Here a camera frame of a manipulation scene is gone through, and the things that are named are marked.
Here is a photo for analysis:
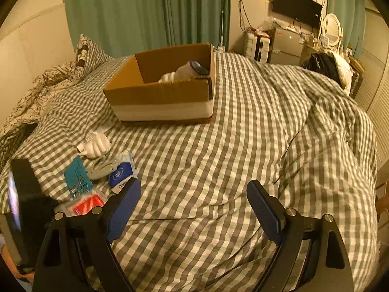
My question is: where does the green curtain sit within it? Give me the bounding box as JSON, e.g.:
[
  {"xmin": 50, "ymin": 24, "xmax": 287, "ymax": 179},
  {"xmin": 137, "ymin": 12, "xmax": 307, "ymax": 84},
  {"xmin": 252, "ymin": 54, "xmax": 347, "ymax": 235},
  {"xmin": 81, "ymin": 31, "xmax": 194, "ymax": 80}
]
[
  {"xmin": 63, "ymin": 0, "xmax": 230, "ymax": 57},
  {"xmin": 327, "ymin": 0, "xmax": 366, "ymax": 58}
]

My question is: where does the grey mini fridge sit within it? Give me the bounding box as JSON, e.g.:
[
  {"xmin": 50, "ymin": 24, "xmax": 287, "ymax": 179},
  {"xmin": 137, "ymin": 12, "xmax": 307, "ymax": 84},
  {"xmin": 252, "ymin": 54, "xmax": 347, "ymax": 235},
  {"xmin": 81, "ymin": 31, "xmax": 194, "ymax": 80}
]
[{"xmin": 268, "ymin": 28, "xmax": 304, "ymax": 65}]

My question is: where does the black wall television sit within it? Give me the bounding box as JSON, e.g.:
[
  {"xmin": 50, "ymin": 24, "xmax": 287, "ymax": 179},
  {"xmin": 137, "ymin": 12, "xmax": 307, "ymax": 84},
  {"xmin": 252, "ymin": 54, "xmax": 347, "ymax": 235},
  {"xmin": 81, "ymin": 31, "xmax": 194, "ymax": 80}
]
[{"xmin": 272, "ymin": 0, "xmax": 322, "ymax": 29}]

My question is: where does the green right curtain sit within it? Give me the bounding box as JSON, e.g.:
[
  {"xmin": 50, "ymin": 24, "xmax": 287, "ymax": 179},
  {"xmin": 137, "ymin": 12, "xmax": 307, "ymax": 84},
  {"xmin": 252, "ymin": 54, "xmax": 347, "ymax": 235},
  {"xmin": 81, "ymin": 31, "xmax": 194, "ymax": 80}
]
[{"xmin": 327, "ymin": 0, "xmax": 366, "ymax": 58}]

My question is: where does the blue white tissue pack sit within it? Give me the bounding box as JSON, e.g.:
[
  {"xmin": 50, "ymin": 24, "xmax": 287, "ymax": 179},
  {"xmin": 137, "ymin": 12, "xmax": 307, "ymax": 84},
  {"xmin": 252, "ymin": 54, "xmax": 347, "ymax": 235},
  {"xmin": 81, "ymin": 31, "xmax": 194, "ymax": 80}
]
[{"xmin": 109, "ymin": 151, "xmax": 137, "ymax": 194}]

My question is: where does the grey white checkered duvet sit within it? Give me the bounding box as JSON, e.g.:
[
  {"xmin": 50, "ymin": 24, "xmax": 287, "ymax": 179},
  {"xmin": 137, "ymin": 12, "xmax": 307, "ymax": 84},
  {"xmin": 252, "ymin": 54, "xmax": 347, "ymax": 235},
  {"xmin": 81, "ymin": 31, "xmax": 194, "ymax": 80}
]
[{"xmin": 0, "ymin": 51, "xmax": 380, "ymax": 292}]

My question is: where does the white cream tube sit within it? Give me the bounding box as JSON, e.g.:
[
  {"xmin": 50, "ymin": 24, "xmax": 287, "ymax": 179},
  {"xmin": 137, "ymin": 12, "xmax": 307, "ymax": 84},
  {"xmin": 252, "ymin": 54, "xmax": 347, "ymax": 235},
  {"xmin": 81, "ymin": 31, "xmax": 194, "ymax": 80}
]
[{"xmin": 77, "ymin": 121, "xmax": 115, "ymax": 152}]

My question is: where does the white bottle with dark cap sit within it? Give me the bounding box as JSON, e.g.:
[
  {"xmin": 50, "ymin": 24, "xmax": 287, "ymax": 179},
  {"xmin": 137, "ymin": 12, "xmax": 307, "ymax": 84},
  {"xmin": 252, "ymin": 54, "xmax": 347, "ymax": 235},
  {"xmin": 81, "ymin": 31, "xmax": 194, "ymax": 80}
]
[{"xmin": 158, "ymin": 61, "xmax": 209, "ymax": 83}]

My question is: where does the teal card package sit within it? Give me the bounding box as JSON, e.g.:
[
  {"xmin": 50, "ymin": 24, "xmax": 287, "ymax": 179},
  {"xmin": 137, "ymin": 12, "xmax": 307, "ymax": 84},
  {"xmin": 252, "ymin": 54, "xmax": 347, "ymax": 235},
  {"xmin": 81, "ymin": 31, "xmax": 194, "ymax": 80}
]
[{"xmin": 64, "ymin": 155, "xmax": 94, "ymax": 199}]

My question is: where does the white oval vanity mirror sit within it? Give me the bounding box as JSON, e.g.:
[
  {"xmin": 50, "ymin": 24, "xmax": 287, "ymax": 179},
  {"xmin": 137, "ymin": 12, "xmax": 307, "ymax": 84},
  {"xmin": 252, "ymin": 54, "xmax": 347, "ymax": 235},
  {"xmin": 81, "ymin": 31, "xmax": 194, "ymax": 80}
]
[{"xmin": 319, "ymin": 13, "xmax": 343, "ymax": 47}]

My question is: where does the white suitcase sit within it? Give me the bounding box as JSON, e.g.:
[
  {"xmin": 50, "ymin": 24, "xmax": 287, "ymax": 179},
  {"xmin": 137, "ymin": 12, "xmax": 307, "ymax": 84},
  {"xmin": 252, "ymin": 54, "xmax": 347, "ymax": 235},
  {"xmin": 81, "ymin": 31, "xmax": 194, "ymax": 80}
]
[{"xmin": 244, "ymin": 32, "xmax": 270, "ymax": 64}]

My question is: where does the white hand figurine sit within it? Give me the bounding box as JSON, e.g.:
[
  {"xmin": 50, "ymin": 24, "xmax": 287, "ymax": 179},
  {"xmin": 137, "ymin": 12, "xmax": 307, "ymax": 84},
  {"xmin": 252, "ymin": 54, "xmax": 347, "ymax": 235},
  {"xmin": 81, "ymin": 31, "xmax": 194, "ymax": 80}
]
[{"xmin": 80, "ymin": 133, "xmax": 111, "ymax": 159}]

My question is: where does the floral patterned blanket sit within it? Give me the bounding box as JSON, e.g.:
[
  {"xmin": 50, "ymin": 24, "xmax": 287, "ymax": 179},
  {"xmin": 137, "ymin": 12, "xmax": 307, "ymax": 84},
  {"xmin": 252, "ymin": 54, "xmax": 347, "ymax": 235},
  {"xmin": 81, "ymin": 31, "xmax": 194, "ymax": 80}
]
[{"xmin": 1, "ymin": 59, "xmax": 85, "ymax": 136}]

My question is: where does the checkered pillow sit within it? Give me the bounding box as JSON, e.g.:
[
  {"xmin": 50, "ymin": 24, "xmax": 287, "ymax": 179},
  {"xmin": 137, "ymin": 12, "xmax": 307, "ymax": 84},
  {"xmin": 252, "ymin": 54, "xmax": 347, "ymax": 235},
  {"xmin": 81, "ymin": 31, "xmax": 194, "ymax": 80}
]
[{"xmin": 76, "ymin": 34, "xmax": 113, "ymax": 78}]

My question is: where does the white louvered wardrobe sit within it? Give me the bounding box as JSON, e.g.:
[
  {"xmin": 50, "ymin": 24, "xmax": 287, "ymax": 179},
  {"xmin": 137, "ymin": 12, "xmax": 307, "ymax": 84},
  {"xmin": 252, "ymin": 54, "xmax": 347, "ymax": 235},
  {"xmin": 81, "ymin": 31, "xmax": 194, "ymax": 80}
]
[{"xmin": 355, "ymin": 9, "xmax": 388, "ymax": 167}]

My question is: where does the brown cardboard box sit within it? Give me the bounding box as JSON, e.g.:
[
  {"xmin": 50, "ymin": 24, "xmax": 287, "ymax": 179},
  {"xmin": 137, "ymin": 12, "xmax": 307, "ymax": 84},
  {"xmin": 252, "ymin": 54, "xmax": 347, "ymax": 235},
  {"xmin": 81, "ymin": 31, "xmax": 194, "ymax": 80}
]
[{"xmin": 104, "ymin": 44, "xmax": 216, "ymax": 122}]

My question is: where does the red white tissue pack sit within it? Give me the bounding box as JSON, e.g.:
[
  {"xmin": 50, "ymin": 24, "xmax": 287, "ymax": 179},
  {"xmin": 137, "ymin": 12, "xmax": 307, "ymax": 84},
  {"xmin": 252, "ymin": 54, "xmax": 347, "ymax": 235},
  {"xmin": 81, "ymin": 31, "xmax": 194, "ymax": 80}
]
[{"xmin": 54, "ymin": 189, "xmax": 107, "ymax": 217}]

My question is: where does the chair with black clothes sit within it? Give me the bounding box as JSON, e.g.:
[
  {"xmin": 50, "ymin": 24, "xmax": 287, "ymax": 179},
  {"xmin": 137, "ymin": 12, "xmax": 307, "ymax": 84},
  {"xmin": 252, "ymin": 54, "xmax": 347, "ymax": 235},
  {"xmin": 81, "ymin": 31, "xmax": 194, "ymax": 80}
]
[{"xmin": 299, "ymin": 51, "xmax": 363, "ymax": 99}]

